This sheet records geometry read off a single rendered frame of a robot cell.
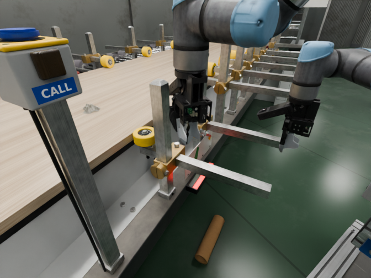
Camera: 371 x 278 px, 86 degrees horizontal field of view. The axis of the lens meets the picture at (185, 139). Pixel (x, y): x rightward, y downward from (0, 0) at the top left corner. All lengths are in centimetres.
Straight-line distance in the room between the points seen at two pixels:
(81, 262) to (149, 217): 23
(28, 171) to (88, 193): 28
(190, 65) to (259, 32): 15
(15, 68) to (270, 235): 150
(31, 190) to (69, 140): 27
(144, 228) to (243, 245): 91
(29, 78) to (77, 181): 18
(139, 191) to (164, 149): 33
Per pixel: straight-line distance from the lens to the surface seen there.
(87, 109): 89
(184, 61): 43
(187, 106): 44
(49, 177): 60
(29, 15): 494
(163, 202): 71
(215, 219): 144
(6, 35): 30
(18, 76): 28
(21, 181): 63
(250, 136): 78
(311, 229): 171
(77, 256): 77
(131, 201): 84
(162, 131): 54
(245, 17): 35
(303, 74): 66
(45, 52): 28
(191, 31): 42
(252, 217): 160
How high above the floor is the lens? 125
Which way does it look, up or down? 33 degrees down
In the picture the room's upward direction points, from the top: straight up
